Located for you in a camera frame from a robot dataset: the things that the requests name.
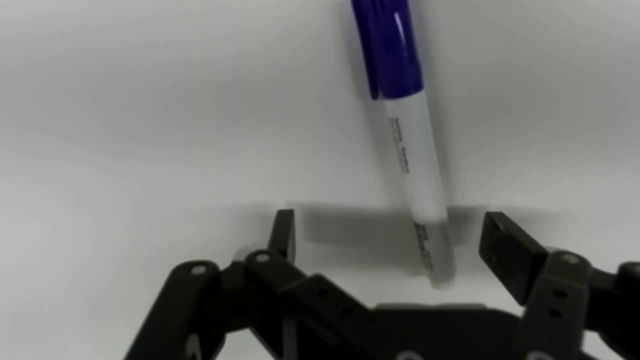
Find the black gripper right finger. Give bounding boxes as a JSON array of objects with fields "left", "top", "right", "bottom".
[{"left": 478, "top": 210, "right": 640, "bottom": 360}]

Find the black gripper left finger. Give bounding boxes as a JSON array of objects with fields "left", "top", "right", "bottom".
[{"left": 122, "top": 208, "right": 376, "bottom": 360}]

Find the white marker pen blue cap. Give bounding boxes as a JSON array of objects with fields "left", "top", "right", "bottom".
[{"left": 347, "top": 0, "right": 457, "bottom": 286}]

